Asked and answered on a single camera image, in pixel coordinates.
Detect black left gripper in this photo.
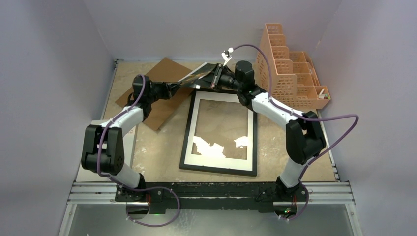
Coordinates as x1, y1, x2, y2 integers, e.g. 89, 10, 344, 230
147, 82, 182, 104

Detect sunflower photo print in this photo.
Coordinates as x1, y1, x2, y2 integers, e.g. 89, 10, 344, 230
178, 62, 207, 88

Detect brown frame backing board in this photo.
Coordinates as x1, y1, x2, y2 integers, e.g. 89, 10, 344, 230
115, 57, 204, 132

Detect white mat board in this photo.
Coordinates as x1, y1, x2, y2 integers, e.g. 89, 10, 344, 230
184, 91, 255, 172

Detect black picture frame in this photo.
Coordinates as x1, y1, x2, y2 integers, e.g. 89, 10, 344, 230
179, 88, 259, 177

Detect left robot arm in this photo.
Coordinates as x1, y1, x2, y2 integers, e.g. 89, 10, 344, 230
81, 75, 181, 201

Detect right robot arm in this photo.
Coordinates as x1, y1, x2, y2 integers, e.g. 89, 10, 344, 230
194, 61, 326, 200

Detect white sheet on table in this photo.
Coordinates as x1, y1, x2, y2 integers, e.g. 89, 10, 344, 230
75, 119, 139, 182

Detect orange plastic organizer basket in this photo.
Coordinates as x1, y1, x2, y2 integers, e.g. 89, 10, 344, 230
255, 23, 331, 110

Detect small items in organizer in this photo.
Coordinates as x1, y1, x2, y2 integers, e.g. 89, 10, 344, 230
318, 88, 330, 99

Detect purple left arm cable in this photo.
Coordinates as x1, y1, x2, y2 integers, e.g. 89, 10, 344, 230
96, 74, 180, 228

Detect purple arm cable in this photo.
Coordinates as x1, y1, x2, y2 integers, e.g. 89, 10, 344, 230
96, 74, 180, 228
221, 44, 359, 222

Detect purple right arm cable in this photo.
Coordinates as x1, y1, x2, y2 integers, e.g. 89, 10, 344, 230
221, 44, 359, 222

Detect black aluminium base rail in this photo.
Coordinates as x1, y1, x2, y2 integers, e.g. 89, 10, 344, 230
67, 182, 355, 214

